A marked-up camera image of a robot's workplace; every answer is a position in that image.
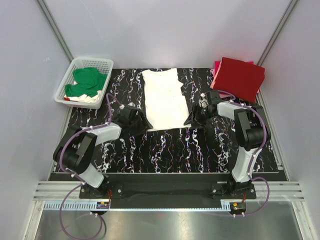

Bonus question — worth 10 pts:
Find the white plastic basket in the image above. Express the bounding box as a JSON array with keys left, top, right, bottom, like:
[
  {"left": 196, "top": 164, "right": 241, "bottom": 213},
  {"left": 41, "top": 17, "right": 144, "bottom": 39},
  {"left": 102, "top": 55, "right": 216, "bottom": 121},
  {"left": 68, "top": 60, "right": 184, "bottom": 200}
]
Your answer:
[{"left": 54, "top": 57, "right": 114, "bottom": 110}]

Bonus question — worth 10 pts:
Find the green t shirt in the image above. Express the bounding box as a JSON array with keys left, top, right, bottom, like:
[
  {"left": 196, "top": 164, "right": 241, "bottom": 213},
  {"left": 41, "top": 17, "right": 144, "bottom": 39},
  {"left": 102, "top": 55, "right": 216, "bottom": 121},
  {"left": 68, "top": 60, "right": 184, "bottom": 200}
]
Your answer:
[{"left": 64, "top": 67, "right": 108, "bottom": 97}]

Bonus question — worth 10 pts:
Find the folded red t shirt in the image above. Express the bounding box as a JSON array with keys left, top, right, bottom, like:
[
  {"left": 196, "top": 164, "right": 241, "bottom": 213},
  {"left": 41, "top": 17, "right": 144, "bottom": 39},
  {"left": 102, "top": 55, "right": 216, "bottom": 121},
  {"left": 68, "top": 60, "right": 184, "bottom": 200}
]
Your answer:
[{"left": 214, "top": 56, "right": 266, "bottom": 104}]

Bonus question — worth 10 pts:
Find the red white garment in basket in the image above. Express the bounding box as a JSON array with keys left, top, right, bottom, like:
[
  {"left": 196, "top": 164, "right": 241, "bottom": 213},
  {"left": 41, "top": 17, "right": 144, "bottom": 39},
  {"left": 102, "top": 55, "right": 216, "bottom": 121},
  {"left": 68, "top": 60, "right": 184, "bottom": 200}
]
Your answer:
[{"left": 63, "top": 90, "right": 102, "bottom": 103}]

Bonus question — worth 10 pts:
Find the slotted cable duct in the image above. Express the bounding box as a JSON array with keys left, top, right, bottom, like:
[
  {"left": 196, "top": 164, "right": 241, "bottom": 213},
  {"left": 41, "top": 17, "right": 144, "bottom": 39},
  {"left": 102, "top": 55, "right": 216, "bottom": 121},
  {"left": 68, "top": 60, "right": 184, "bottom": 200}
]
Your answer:
[{"left": 44, "top": 200, "right": 231, "bottom": 212}]

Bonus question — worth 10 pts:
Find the right aluminium frame post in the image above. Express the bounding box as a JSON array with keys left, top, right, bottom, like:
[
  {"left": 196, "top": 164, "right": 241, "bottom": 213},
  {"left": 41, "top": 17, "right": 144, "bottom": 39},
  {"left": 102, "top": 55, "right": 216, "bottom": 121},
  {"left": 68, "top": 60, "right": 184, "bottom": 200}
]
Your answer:
[{"left": 257, "top": 0, "right": 300, "bottom": 67}]

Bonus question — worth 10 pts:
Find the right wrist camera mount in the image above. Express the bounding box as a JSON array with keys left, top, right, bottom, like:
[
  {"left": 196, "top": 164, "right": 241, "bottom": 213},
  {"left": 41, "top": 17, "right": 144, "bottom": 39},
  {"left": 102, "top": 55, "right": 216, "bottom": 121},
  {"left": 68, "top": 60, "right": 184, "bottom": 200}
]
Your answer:
[{"left": 198, "top": 93, "right": 209, "bottom": 109}]

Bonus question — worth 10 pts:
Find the aluminium frame post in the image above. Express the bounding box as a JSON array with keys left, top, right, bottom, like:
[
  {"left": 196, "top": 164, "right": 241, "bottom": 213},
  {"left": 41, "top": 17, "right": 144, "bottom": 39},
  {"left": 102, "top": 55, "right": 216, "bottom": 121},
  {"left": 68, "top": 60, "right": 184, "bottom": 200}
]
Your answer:
[
  {"left": 257, "top": 0, "right": 300, "bottom": 67},
  {"left": 35, "top": 0, "right": 74, "bottom": 62}
]

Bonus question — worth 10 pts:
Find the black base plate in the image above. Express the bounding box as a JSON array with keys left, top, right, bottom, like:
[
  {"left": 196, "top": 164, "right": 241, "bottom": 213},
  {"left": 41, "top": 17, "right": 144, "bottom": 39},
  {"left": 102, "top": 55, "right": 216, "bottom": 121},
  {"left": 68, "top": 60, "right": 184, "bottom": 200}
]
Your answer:
[{"left": 79, "top": 173, "right": 257, "bottom": 206}]

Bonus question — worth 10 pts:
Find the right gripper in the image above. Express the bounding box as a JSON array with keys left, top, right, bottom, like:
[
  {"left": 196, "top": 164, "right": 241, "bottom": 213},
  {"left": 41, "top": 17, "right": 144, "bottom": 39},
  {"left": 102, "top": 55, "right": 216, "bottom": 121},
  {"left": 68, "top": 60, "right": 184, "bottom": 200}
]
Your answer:
[{"left": 183, "top": 103, "right": 215, "bottom": 130}]

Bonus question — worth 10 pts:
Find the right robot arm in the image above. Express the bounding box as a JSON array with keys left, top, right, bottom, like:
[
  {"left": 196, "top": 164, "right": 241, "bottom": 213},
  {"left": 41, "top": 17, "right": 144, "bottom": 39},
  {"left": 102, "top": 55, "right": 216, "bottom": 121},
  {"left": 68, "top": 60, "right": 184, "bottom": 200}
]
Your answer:
[{"left": 184, "top": 90, "right": 271, "bottom": 199}]

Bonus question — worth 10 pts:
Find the white t shirt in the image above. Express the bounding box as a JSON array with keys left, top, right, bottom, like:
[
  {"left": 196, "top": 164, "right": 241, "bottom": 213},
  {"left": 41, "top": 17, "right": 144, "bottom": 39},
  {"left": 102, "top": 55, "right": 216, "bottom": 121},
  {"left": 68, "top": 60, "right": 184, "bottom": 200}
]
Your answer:
[{"left": 142, "top": 68, "right": 191, "bottom": 132}]

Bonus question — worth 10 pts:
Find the left aluminium frame post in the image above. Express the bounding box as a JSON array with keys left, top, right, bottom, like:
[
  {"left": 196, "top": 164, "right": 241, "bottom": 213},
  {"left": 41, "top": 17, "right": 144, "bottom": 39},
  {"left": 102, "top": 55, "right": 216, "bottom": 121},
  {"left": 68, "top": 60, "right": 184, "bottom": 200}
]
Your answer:
[{"left": 35, "top": 0, "right": 74, "bottom": 62}]

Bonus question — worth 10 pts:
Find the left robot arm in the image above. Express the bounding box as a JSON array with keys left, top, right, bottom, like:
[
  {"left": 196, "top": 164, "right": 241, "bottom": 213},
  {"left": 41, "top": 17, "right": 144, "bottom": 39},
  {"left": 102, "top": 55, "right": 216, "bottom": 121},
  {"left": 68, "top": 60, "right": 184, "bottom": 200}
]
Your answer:
[{"left": 53, "top": 105, "right": 153, "bottom": 198}]

